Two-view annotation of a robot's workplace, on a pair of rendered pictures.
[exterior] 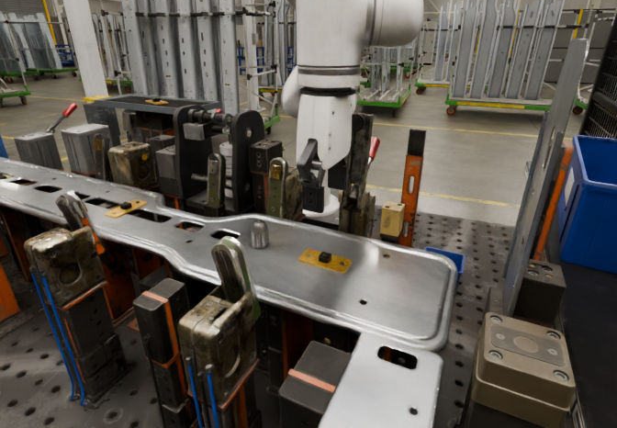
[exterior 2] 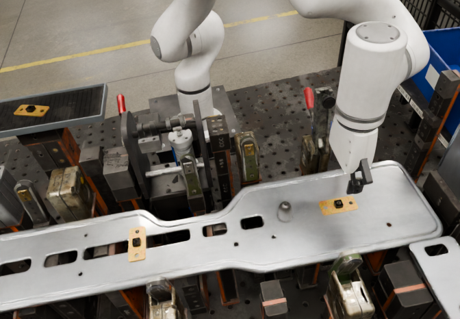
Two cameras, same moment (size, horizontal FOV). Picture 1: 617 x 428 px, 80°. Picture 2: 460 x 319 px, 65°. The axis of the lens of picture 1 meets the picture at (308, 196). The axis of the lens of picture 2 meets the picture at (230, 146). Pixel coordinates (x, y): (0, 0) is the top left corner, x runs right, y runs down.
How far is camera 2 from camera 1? 0.60 m
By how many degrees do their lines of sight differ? 33
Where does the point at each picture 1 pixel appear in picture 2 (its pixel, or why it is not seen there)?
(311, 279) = (348, 226)
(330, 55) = (383, 109)
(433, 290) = (410, 192)
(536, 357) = not seen: outside the picture
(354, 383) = (435, 278)
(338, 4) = (395, 79)
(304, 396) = (415, 299)
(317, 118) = (369, 146)
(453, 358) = not seen: hidden behind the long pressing
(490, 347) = not seen: outside the picture
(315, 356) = (395, 274)
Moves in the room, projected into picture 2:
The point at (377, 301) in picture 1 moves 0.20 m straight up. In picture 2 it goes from (394, 219) to (422, 159)
